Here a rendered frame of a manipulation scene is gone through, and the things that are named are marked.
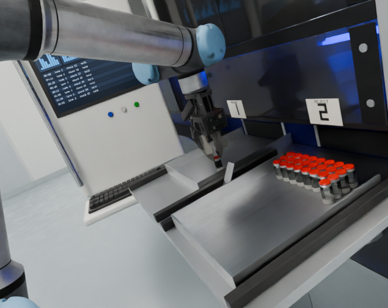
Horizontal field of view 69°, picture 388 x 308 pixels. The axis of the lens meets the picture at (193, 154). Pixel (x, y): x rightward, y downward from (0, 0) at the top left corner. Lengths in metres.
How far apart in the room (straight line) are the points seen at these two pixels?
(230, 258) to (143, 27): 0.41
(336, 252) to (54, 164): 5.64
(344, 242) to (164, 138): 0.97
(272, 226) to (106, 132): 0.90
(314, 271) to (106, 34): 0.46
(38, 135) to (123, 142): 4.61
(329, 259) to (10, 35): 0.52
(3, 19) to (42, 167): 5.58
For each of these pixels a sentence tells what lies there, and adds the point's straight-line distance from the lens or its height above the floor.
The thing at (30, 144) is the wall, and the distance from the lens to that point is 5.88.
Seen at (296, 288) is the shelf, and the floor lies 0.88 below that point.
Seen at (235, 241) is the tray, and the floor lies 0.88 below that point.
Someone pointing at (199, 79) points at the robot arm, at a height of 1.16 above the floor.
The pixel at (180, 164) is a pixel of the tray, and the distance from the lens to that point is 1.01.
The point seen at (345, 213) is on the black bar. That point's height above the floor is 0.90.
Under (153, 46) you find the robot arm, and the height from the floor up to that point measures 1.26.
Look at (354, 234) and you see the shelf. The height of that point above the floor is 0.88.
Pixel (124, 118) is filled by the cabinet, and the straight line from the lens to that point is 1.29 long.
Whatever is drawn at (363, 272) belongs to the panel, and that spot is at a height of 0.58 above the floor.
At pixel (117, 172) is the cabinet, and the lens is 1.33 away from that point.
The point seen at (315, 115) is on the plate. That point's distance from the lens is 0.70.
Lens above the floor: 1.22
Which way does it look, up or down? 18 degrees down
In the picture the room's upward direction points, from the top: 20 degrees counter-clockwise
